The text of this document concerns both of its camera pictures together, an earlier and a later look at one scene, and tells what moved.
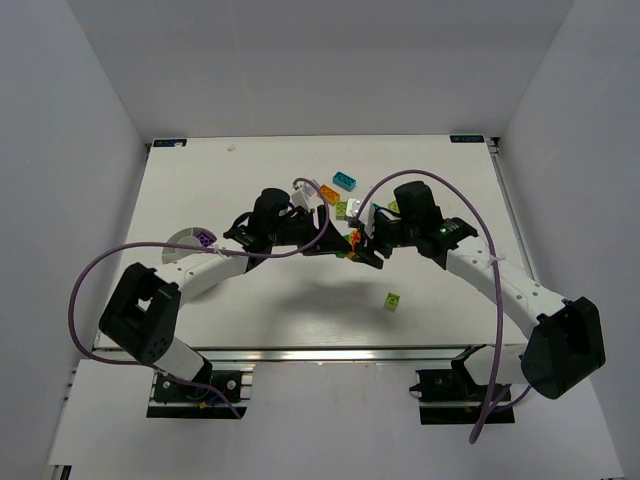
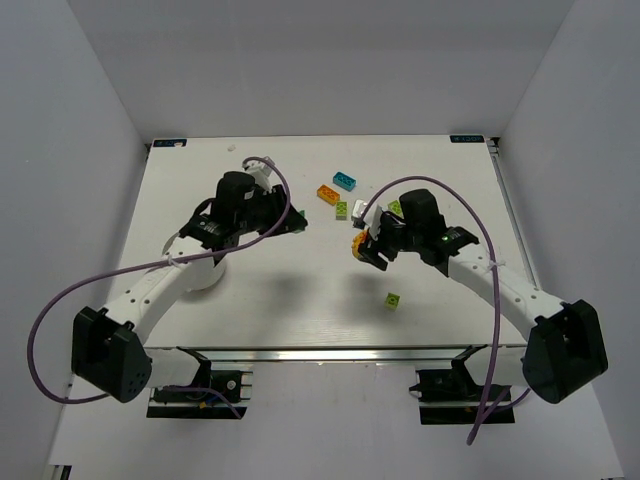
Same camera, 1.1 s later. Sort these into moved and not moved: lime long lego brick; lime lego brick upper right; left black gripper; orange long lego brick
Moved: left black gripper
Not moved: lime lego brick upper right; orange long lego brick; lime long lego brick
